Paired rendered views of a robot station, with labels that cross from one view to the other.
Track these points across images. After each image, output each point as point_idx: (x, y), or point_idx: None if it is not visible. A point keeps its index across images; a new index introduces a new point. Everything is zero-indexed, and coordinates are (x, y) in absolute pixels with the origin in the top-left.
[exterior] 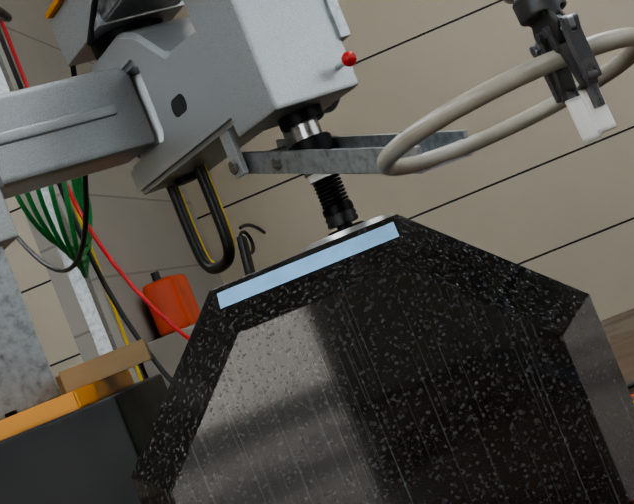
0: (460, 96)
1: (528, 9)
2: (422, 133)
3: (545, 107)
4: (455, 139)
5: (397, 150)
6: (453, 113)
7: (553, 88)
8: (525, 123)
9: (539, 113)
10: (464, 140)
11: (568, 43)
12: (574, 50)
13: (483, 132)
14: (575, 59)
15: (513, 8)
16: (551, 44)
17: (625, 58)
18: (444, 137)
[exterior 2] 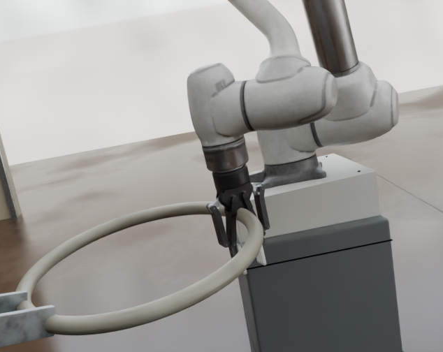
0: (258, 235)
1: (247, 177)
2: (247, 267)
3: (45, 268)
4: (12, 302)
5: (222, 287)
6: (260, 248)
7: (226, 236)
8: (36, 283)
9: (42, 274)
10: (29, 301)
11: (261, 204)
12: (265, 209)
13: (27, 292)
14: (263, 214)
15: (234, 174)
16: (247, 204)
17: (121, 227)
18: None
